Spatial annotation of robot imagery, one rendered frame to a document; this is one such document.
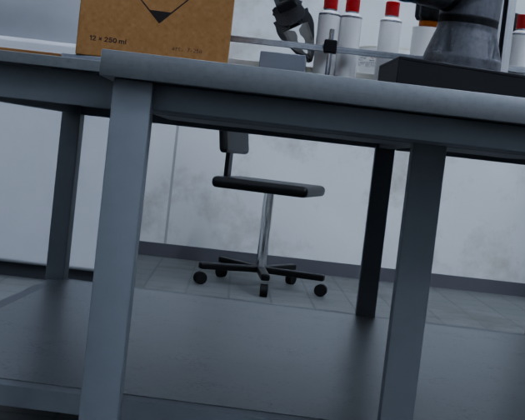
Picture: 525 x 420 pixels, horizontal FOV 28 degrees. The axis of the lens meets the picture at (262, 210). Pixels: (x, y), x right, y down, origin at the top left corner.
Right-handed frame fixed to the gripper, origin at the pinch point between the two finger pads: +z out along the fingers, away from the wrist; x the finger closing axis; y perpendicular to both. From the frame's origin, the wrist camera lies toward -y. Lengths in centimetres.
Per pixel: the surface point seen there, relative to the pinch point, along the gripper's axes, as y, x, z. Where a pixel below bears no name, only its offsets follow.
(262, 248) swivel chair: 277, 53, 54
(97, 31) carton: -45, 37, -17
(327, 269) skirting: 370, 31, 87
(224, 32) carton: -40.5, 14.2, -7.6
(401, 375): -62, 9, 65
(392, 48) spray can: -1.2, -18.9, 6.4
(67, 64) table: -64, 41, -10
